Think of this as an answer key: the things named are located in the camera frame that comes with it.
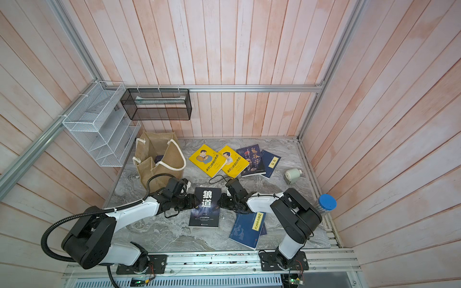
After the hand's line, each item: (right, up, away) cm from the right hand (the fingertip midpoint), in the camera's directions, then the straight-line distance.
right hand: (218, 202), depth 91 cm
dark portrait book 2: (-28, +23, -7) cm, 37 cm away
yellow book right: (+9, +19, +13) cm, 25 cm away
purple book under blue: (+22, -11, -10) cm, 26 cm away
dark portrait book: (+20, +24, +16) cm, 36 cm away
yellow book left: (-7, +22, +16) cm, 28 cm away
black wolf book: (-5, -4, -5) cm, 8 cm away
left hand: (-11, 0, -3) cm, 11 cm away
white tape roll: (+40, +14, +2) cm, 42 cm away
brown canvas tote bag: (-36, +26, +12) cm, 46 cm away
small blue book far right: (+32, +21, +16) cm, 41 cm away
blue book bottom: (+14, -9, -10) cm, 19 cm away
